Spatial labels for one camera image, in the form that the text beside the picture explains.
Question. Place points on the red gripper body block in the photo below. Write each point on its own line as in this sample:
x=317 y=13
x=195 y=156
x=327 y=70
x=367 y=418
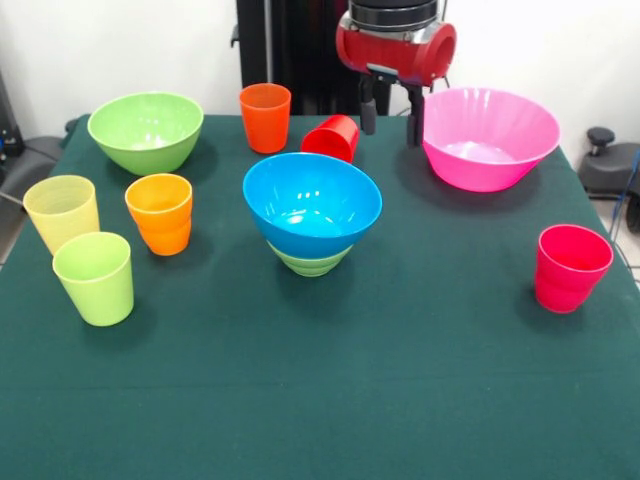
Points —
x=385 y=55

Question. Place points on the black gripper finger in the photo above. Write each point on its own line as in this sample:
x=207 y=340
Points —
x=369 y=110
x=415 y=120

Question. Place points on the red plastic cup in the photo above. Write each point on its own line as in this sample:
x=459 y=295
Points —
x=332 y=135

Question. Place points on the large pink plastic bowl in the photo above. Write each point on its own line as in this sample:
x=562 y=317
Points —
x=485 y=125

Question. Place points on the blue plastic bowl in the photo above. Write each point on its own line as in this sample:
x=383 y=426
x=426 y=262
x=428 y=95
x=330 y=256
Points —
x=330 y=200

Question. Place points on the small green plastic bowl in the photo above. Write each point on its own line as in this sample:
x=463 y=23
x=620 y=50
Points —
x=310 y=265

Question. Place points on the red-orange plastic cup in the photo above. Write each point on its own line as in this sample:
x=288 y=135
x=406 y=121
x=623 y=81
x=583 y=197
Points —
x=265 y=125

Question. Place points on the grey base with black knob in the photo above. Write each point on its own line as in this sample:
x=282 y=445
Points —
x=607 y=170

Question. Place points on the magenta plastic cup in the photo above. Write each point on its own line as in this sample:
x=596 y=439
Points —
x=570 y=275

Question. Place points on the large green plastic bowl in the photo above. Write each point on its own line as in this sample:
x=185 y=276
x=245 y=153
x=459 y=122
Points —
x=145 y=150

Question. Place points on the orange plastic cup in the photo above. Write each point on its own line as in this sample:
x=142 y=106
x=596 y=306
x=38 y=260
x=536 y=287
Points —
x=160 y=225

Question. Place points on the dark green tablecloth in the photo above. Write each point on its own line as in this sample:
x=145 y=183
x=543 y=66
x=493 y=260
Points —
x=320 y=375

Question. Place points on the yellow plastic cup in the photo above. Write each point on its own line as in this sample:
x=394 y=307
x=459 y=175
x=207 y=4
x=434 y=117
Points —
x=60 y=210

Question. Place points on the light green plastic cup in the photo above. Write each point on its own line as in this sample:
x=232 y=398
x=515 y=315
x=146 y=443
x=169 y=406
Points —
x=95 y=285

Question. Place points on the grey rounded base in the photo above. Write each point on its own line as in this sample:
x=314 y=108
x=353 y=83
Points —
x=30 y=160

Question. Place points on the black equipment box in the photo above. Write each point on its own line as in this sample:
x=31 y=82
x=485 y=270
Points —
x=7 y=130

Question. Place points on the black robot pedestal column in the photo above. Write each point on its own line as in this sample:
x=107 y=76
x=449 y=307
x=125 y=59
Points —
x=300 y=50

